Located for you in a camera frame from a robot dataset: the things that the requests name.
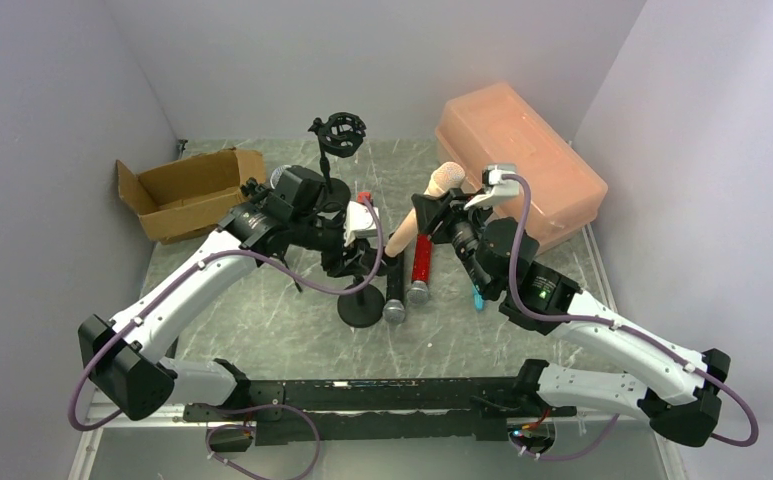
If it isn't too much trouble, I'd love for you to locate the pink peach microphone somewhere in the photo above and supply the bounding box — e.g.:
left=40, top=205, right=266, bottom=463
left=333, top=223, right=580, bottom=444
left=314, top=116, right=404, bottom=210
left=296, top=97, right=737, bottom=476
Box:
left=384, top=161, right=466, bottom=258

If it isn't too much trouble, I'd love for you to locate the black round-base clip stand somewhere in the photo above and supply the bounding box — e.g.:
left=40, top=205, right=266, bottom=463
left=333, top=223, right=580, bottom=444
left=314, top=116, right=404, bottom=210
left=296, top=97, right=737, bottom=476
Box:
left=337, top=260, right=386, bottom=329

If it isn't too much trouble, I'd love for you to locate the black glitter microphone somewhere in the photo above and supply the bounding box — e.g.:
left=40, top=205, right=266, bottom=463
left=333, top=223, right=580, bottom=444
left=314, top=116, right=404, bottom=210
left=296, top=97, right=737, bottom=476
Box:
left=382, top=253, right=406, bottom=324

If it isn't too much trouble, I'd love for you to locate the red glitter microphone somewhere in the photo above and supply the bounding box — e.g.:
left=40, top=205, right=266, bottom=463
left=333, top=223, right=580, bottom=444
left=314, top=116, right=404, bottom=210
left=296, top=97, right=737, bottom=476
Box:
left=406, top=234, right=433, bottom=305

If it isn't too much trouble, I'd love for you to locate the blue microphone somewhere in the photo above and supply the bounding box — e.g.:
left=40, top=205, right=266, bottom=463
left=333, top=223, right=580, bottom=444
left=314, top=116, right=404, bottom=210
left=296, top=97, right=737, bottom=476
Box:
left=472, top=284, right=486, bottom=312

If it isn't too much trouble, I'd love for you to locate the brown cardboard box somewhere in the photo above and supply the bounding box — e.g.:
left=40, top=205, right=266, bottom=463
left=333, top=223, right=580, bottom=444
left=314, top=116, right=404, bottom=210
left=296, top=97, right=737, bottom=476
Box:
left=115, top=148, right=266, bottom=244

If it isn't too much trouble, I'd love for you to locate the black tripod shock-mount stand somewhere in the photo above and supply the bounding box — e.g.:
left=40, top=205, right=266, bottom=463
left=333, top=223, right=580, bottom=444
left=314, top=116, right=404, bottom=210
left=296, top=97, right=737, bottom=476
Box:
left=241, top=177, right=289, bottom=268

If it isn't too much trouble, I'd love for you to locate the purple glitter microphone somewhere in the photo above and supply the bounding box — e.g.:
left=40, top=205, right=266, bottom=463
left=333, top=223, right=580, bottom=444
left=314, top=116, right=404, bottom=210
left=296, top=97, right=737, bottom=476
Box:
left=268, top=164, right=290, bottom=189

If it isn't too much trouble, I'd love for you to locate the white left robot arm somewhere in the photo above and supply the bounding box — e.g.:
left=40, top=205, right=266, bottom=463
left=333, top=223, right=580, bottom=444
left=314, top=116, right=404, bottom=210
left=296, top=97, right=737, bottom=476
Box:
left=78, top=165, right=388, bottom=421

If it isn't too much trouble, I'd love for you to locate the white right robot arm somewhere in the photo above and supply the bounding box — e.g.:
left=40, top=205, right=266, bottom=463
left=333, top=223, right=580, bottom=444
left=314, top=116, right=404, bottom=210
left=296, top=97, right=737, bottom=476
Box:
left=412, top=190, right=730, bottom=447

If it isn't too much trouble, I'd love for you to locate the orange translucent plastic bin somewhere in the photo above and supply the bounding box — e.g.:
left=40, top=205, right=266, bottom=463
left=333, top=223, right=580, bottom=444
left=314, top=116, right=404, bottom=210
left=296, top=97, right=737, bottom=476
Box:
left=435, top=83, right=608, bottom=253

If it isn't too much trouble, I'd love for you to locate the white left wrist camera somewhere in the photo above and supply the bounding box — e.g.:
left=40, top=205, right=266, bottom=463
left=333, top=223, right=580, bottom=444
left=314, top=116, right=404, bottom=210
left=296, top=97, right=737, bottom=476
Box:
left=344, top=192, right=379, bottom=246

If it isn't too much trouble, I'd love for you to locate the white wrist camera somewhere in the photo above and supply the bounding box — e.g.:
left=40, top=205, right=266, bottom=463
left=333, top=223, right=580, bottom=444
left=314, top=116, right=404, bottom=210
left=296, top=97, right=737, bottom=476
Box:
left=464, top=163, right=520, bottom=210
left=344, top=192, right=379, bottom=246

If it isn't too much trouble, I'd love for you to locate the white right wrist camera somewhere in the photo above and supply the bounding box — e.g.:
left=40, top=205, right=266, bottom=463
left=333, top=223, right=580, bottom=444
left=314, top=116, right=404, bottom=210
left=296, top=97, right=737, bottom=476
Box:
left=464, top=163, right=520, bottom=210

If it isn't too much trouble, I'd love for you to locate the black round-base shock-mount stand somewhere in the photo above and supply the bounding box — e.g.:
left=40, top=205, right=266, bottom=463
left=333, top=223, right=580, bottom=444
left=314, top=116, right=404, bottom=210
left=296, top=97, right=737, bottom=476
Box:
left=308, top=112, right=366, bottom=213

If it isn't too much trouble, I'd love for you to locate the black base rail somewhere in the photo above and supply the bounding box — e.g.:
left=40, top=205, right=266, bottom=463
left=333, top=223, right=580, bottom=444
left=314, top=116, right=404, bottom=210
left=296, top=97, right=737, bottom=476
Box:
left=183, top=377, right=577, bottom=446

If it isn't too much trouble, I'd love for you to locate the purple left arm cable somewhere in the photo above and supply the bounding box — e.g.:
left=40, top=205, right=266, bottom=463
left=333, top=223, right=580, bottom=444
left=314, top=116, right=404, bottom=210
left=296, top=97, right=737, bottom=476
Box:
left=67, top=197, right=387, bottom=479

